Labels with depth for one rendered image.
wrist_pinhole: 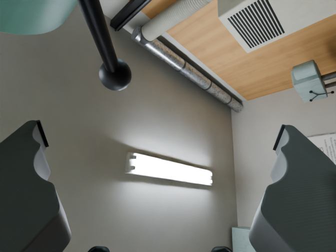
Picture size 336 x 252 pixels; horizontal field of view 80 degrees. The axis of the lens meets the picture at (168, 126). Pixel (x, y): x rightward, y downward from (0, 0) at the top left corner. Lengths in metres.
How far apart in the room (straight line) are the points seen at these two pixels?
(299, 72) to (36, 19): 2.17
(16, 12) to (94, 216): 1.51
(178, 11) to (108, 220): 1.73
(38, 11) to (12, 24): 0.04
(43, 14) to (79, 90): 1.46
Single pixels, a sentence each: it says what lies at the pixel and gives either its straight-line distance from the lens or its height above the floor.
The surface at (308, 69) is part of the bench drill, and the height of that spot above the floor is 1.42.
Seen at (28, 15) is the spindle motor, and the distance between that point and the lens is 0.30.
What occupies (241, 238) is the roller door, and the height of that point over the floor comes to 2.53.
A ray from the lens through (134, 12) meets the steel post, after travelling 2.02.
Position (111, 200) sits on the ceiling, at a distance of 1.74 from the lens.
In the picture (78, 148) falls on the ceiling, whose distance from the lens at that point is 1.62.
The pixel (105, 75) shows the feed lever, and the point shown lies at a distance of 0.22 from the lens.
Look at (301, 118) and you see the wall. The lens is 3.23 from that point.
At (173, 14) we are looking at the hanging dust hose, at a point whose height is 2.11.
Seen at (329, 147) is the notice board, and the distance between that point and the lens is 3.07.
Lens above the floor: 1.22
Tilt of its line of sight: 42 degrees up
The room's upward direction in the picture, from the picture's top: 106 degrees counter-clockwise
